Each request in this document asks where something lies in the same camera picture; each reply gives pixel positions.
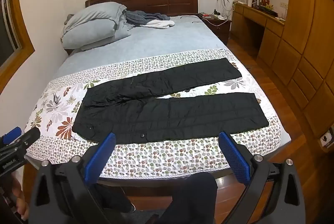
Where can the floral white quilt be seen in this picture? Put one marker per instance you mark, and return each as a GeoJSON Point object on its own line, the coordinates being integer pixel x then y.
{"type": "Point", "coordinates": [156, 156]}

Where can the black pants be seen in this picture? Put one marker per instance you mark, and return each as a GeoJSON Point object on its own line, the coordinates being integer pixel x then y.
{"type": "Point", "coordinates": [169, 117]}

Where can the light wooden wardrobe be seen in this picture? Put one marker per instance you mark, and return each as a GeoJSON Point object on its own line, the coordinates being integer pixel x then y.
{"type": "Point", "coordinates": [300, 31]}

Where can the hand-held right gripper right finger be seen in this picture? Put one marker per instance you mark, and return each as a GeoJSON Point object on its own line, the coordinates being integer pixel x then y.
{"type": "Point", "coordinates": [234, 158]}

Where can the dark wooden nightstand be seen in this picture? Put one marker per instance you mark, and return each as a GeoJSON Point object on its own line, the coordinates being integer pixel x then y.
{"type": "Point", "coordinates": [219, 28]}

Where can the light wooden desk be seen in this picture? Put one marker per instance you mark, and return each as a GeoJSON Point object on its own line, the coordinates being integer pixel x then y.
{"type": "Point", "coordinates": [250, 15]}

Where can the folded grey duvet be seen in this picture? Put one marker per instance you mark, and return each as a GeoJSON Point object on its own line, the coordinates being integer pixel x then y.
{"type": "Point", "coordinates": [91, 23]}

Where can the grey and white blanket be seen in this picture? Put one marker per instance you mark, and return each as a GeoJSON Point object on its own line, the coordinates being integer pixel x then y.
{"type": "Point", "coordinates": [146, 18]}

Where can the person's right leg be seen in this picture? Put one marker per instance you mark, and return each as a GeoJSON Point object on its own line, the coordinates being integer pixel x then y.
{"type": "Point", "coordinates": [190, 198]}

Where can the person's left leg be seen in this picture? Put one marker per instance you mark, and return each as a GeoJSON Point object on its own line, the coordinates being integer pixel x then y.
{"type": "Point", "coordinates": [114, 198]}

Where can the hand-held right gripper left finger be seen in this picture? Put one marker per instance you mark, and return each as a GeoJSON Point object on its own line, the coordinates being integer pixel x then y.
{"type": "Point", "coordinates": [103, 157]}

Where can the person's left hand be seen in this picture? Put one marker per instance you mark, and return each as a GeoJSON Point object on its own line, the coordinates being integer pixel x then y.
{"type": "Point", "coordinates": [21, 203]}

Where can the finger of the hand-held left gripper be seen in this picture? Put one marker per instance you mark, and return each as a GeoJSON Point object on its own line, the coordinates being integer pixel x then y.
{"type": "Point", "coordinates": [13, 132]}
{"type": "Point", "coordinates": [30, 136]}

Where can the wooden framed window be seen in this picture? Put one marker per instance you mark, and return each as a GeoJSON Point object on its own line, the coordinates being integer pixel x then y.
{"type": "Point", "coordinates": [7, 31]}

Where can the grey bed sheet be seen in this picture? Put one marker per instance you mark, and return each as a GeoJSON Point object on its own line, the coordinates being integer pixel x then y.
{"type": "Point", "coordinates": [169, 41]}

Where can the person's leg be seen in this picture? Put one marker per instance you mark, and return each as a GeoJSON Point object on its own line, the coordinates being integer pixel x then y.
{"type": "Point", "coordinates": [114, 198]}
{"type": "Point", "coordinates": [190, 198]}

